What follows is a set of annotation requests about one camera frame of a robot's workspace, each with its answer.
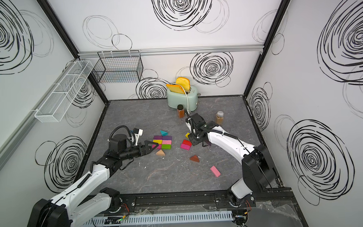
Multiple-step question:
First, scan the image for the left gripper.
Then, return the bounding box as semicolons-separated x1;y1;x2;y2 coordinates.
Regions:
119;140;159;161

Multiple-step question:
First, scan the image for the magenta block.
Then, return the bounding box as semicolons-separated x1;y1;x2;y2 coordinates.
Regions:
152;144;162;149
180;143;191;150

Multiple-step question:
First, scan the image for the tan wooden triangle block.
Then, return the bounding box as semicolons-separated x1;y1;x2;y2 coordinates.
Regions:
156;149;166;156

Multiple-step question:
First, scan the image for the green block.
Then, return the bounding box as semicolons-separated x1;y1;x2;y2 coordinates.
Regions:
161;144;172;150

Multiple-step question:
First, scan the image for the light pink block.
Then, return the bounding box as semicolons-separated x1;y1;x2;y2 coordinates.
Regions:
162;140;172;145
210;166;221;177

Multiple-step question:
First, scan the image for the red block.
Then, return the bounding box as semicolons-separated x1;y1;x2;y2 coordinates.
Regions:
183;139;192;146

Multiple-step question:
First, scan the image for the teal triangle block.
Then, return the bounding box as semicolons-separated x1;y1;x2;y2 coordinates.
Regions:
160;130;168;136

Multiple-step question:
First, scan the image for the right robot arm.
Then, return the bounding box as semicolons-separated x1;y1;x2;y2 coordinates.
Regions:
185;113;279;207

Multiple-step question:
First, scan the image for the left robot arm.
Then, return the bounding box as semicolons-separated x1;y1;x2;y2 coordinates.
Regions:
27;125;159;227

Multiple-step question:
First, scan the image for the dark purple block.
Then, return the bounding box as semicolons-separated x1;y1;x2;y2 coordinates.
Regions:
153;135;163;140

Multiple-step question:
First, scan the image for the violet purple block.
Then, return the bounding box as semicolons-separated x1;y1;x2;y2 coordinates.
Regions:
162;136;172;141

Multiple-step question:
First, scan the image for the brown triangle block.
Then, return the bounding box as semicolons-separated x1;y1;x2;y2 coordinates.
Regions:
190;155;200;163

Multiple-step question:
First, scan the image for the brown spice bottle black cap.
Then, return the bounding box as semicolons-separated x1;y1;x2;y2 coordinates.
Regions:
177;104;185;118

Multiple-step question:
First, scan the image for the glass jar tan spice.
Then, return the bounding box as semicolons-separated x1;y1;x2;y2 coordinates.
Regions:
216;111;224;126

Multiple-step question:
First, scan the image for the light pink block front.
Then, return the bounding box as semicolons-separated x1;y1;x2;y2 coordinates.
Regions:
210;166;221;177

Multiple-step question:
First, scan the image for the mint green toaster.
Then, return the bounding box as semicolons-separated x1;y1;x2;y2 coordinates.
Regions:
167;87;198;111

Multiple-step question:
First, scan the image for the front toast slice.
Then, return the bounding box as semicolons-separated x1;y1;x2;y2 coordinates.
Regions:
166;84;187;94

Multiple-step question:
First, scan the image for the toast slice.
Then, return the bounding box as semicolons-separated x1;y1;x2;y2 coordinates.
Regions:
166;84;187;94
175;77;191;92

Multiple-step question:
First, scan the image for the rear toast slice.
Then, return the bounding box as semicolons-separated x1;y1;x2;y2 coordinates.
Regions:
175;77;191;92

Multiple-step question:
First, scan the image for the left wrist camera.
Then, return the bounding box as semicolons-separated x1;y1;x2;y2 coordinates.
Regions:
132;128;143;146

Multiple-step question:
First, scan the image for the white toaster power cable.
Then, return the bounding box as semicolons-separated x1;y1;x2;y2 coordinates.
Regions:
180;85;192;117

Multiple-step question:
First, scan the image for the grey slotted cable duct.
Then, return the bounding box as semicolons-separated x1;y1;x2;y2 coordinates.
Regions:
82;211;233;227

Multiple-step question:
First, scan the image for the black wire basket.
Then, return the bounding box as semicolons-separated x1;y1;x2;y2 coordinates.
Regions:
93;50;144;84

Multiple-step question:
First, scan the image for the black mounting rail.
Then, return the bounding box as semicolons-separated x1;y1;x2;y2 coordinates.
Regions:
54;187;295;216

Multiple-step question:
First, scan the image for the white wire shelf basket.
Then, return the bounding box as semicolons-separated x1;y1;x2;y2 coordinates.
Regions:
34;60;95;123

